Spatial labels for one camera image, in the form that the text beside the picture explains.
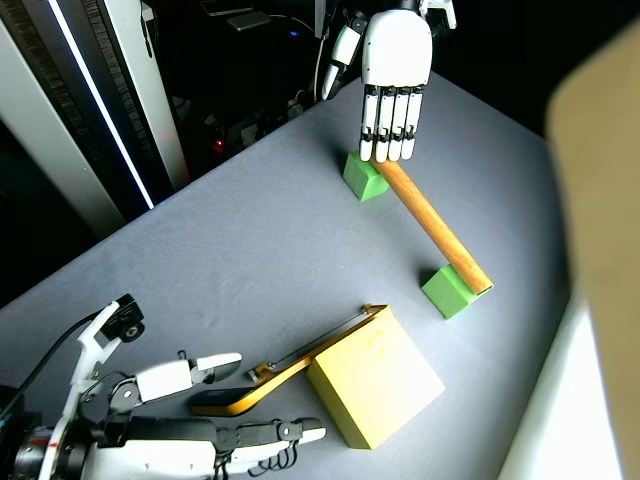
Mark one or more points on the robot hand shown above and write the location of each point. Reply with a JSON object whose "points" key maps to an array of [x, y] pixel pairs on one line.
{"points": [[397, 50], [165, 450]]}

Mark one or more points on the round wooden rod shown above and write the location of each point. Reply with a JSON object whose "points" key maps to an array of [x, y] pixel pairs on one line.
{"points": [[430, 220]]}

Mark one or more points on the green wooden support block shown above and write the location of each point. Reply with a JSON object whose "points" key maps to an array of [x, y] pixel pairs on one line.
{"points": [[362, 177], [445, 292]]}

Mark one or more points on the grey flat device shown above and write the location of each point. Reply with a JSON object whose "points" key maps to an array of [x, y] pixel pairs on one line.
{"points": [[248, 21]]}

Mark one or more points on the yellow wooden cube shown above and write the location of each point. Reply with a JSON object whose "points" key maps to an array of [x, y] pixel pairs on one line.
{"points": [[375, 385]]}

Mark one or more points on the grey table cloth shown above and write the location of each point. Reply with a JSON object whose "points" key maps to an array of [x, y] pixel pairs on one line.
{"points": [[250, 240]]}

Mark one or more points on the tan blurred panel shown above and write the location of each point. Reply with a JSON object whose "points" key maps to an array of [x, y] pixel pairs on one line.
{"points": [[600, 175]]}

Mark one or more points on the white upright panel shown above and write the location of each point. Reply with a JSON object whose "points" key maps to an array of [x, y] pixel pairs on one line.
{"points": [[150, 100]]}

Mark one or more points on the bright light strip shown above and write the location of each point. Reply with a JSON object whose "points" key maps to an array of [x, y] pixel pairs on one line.
{"points": [[100, 97]]}

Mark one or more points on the white backdrop cloth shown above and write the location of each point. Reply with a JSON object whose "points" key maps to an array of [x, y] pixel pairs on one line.
{"points": [[550, 425]]}

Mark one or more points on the black wrist camera white bracket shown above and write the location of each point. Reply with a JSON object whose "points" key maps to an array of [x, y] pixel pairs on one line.
{"points": [[122, 320]]}

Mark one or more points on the grey-white frame beam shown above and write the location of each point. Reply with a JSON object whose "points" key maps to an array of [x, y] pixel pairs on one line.
{"points": [[50, 150]]}

